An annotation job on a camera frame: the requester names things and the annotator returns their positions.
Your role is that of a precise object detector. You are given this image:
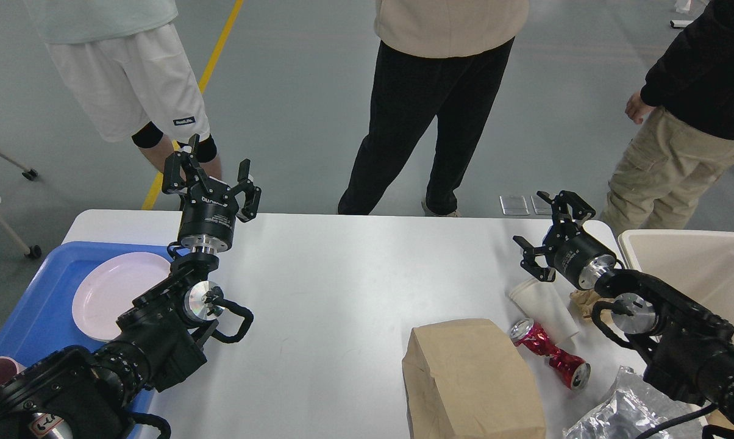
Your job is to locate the blue plastic tray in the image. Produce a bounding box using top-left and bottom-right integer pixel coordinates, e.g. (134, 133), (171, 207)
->
(0, 241), (191, 439)

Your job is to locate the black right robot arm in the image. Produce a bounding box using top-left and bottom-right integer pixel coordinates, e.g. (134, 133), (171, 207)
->
(514, 191), (734, 438)

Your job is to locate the crushed red soda can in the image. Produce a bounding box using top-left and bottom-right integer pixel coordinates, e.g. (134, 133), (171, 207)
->
(507, 318), (591, 391)

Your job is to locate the person in white shorts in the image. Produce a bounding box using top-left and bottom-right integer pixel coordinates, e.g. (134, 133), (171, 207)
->
(25, 1), (223, 179)

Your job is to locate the white folding table leg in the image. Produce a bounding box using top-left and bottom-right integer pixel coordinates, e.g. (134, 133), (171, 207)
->
(0, 135), (42, 259)

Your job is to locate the crumpled brown paper napkin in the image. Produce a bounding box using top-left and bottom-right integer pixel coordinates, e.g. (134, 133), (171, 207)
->
(569, 290), (614, 322)

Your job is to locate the brown paper bag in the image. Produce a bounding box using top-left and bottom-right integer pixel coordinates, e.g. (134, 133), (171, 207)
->
(402, 318), (546, 438)

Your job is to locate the pink plastic plate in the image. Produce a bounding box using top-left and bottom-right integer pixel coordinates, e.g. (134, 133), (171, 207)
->
(71, 252), (170, 341)

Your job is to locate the beige plastic bin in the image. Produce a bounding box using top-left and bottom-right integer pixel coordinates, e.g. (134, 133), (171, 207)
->
(618, 229), (734, 325)

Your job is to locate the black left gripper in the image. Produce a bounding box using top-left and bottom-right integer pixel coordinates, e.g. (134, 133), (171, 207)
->
(162, 134), (262, 254)

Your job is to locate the silver foil bag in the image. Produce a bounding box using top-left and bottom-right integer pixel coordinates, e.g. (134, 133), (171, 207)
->
(563, 366), (693, 438)

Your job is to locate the white paper cup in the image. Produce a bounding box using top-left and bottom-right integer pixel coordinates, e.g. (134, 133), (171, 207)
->
(506, 278), (580, 344)

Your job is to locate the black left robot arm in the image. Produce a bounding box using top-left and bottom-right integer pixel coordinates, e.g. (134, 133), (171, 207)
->
(0, 135), (262, 438)

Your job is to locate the metal floor plate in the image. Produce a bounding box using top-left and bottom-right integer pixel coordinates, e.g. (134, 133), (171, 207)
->
(499, 195), (552, 216)

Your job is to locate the person in black jacket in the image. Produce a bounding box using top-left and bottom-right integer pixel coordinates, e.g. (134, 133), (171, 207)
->
(599, 1), (734, 236)

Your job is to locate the person in beige hoodie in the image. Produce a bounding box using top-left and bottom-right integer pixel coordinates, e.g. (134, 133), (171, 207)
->
(337, 1), (530, 217)

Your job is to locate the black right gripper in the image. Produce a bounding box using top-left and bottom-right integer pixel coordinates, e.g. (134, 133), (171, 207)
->
(513, 191), (617, 291)

